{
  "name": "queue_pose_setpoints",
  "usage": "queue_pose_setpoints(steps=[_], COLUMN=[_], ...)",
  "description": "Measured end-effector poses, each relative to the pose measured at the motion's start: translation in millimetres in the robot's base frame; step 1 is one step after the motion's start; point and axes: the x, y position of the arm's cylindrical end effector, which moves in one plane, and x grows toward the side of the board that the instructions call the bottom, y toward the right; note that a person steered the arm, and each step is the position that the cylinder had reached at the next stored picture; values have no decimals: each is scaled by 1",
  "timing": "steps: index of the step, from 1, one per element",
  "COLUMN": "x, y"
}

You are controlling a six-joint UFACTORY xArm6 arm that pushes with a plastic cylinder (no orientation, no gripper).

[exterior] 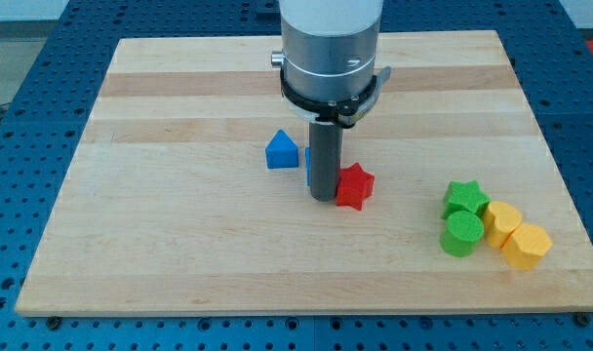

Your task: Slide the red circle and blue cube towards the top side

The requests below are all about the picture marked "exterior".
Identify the yellow heart block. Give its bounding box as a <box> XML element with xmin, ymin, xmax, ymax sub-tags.
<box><xmin>482</xmin><ymin>201</ymin><xmax>523</xmax><ymax>249</ymax></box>

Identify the green cylinder block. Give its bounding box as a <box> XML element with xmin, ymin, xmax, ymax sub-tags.
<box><xmin>440</xmin><ymin>211</ymin><xmax>484</xmax><ymax>257</ymax></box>

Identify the green star block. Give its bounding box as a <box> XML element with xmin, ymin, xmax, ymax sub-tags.
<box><xmin>442</xmin><ymin>180</ymin><xmax>491</xmax><ymax>219</ymax></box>

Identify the blue triangle block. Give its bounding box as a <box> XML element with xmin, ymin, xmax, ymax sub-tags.
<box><xmin>265</xmin><ymin>130</ymin><xmax>299</xmax><ymax>169</ymax></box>

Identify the yellow hexagon block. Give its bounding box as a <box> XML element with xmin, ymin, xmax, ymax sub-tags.
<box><xmin>501</xmin><ymin>222</ymin><xmax>553</xmax><ymax>270</ymax></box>

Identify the wooden board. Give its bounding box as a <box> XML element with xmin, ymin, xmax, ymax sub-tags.
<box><xmin>16</xmin><ymin>30</ymin><xmax>593</xmax><ymax>317</ymax></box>

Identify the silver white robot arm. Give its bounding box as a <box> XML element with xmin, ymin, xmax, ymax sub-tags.
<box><xmin>271</xmin><ymin>0</ymin><xmax>390</xmax><ymax>129</ymax></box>

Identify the red star block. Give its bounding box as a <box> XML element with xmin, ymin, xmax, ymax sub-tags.
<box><xmin>336</xmin><ymin>163</ymin><xmax>375</xmax><ymax>211</ymax></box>

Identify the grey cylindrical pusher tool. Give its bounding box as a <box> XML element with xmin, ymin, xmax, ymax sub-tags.
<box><xmin>309</xmin><ymin>124</ymin><xmax>342</xmax><ymax>202</ymax></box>

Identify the blue cube block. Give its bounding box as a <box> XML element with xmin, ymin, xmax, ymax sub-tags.
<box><xmin>304</xmin><ymin>146</ymin><xmax>311</xmax><ymax>186</ymax></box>

